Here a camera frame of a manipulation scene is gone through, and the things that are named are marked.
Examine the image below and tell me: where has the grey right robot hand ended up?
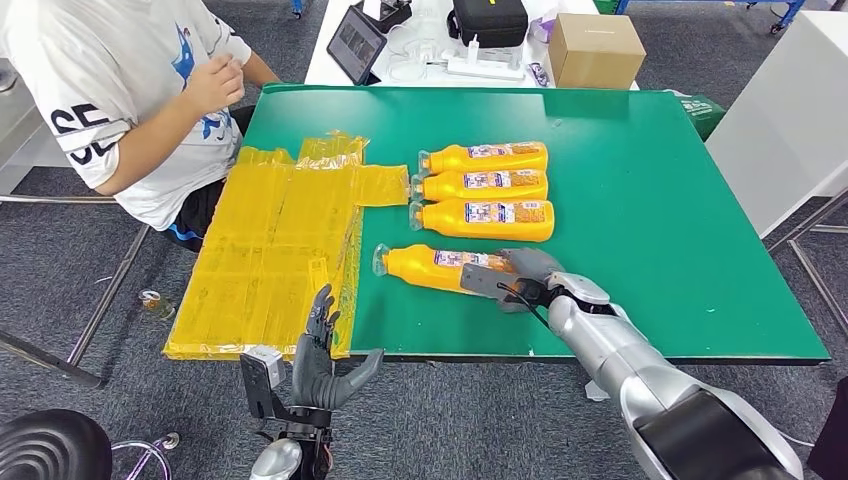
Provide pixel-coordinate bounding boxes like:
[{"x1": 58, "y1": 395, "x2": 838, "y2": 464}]
[{"x1": 495, "y1": 246, "x2": 568, "y2": 314}]

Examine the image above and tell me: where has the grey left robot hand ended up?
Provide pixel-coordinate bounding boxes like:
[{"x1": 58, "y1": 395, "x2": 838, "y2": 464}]
[{"x1": 290, "y1": 283, "x2": 386, "y2": 412}]

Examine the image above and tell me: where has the person's right hand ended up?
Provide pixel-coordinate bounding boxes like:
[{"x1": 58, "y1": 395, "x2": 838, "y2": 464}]
[{"x1": 185, "y1": 52, "x2": 246, "y2": 119}]

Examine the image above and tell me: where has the orange detergent bottle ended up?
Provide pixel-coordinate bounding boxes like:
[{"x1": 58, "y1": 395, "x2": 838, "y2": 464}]
[
  {"x1": 372, "y1": 242, "x2": 525, "y2": 299},
  {"x1": 417, "y1": 140, "x2": 550, "y2": 176},
  {"x1": 409, "y1": 168, "x2": 550, "y2": 203},
  {"x1": 407, "y1": 198, "x2": 556, "y2": 244}
]

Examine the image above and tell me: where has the small clear bottle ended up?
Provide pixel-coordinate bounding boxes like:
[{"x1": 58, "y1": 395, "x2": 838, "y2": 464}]
[{"x1": 137, "y1": 289, "x2": 177, "y2": 321}]

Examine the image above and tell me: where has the white table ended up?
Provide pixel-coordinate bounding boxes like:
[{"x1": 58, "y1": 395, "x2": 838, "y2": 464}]
[{"x1": 303, "y1": 0, "x2": 641, "y2": 91}]

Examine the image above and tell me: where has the person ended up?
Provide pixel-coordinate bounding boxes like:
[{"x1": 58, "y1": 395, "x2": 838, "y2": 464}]
[{"x1": 0, "y1": 0, "x2": 283, "y2": 253}]

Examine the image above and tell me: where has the black tablet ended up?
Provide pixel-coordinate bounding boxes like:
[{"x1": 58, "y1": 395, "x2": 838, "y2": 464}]
[{"x1": 325, "y1": 5, "x2": 389, "y2": 86}]

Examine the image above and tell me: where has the yellow taped cardboard sheet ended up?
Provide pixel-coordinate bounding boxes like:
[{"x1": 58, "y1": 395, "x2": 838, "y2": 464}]
[{"x1": 162, "y1": 131, "x2": 411, "y2": 362}]

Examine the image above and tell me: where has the black device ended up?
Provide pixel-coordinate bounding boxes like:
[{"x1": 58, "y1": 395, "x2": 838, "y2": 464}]
[{"x1": 360, "y1": 0, "x2": 413, "y2": 34}]

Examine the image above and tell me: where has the steel table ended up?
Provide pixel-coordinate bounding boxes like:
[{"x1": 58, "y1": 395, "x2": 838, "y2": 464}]
[{"x1": 0, "y1": 59, "x2": 152, "y2": 389}]

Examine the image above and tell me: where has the white power strip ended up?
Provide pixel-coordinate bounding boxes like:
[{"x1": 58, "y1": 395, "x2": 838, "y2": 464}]
[{"x1": 447, "y1": 56, "x2": 527, "y2": 82}]

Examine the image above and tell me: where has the brown cardboard box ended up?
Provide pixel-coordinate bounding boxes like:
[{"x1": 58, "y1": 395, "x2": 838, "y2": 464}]
[{"x1": 547, "y1": 13, "x2": 647, "y2": 91}]

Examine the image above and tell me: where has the green bag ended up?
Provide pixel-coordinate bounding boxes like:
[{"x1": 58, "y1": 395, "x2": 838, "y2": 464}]
[{"x1": 665, "y1": 89, "x2": 728, "y2": 142}]

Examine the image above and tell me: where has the purple plastic packet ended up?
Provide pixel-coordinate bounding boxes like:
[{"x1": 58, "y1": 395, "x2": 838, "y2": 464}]
[{"x1": 529, "y1": 9, "x2": 561, "y2": 44}]

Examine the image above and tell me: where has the black carry case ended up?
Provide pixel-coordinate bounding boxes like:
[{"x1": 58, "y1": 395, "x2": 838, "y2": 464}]
[{"x1": 447, "y1": 0, "x2": 530, "y2": 49}]

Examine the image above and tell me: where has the black round stool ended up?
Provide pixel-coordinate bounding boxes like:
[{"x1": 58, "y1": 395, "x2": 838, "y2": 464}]
[{"x1": 0, "y1": 408, "x2": 181, "y2": 480}]

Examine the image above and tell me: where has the white cabinet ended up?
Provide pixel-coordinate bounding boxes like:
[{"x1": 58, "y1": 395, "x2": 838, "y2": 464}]
[{"x1": 705, "y1": 9, "x2": 848, "y2": 240}]

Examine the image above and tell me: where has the blue metal rack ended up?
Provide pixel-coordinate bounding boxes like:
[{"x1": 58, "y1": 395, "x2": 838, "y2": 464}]
[{"x1": 616, "y1": 0, "x2": 808, "y2": 36}]

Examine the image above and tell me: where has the dark maroon panel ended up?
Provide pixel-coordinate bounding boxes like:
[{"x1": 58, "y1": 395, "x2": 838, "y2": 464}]
[{"x1": 808, "y1": 377, "x2": 848, "y2": 480}]

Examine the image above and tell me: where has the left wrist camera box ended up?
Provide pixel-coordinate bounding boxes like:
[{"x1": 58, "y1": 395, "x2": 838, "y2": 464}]
[{"x1": 239, "y1": 344, "x2": 287, "y2": 422}]

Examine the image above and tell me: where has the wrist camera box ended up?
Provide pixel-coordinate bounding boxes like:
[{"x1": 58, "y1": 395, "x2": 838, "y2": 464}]
[
  {"x1": 239, "y1": 344, "x2": 287, "y2": 422},
  {"x1": 458, "y1": 262, "x2": 528, "y2": 305}
]

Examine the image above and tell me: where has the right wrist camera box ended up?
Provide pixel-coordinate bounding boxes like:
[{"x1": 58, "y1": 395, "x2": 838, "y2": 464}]
[{"x1": 458, "y1": 262, "x2": 528, "y2": 305}]

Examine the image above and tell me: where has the white cable coil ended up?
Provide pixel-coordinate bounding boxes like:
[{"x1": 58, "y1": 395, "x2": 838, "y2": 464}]
[{"x1": 386, "y1": 23, "x2": 452, "y2": 82}]

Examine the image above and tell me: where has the steel floor frame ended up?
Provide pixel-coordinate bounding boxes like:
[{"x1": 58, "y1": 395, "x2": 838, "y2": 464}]
[{"x1": 768, "y1": 188, "x2": 848, "y2": 336}]

